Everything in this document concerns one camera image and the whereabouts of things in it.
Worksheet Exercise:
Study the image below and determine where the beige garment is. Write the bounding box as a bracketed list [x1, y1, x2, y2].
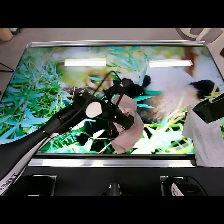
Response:
[111, 95, 145, 155]

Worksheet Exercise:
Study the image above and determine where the white T-shirt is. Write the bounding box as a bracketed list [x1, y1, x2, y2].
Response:
[182, 101, 224, 168]

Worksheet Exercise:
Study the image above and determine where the black cable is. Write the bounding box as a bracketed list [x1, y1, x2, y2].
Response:
[95, 70, 124, 98]

